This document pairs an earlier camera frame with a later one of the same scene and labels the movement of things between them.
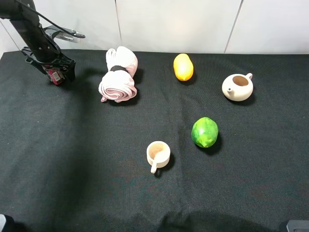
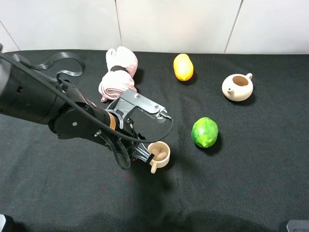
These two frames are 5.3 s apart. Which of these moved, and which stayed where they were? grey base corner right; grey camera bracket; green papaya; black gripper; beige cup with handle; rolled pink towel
Moved: grey camera bracket; black gripper
Stayed: grey base corner right; green papaya; beige cup with handle; rolled pink towel
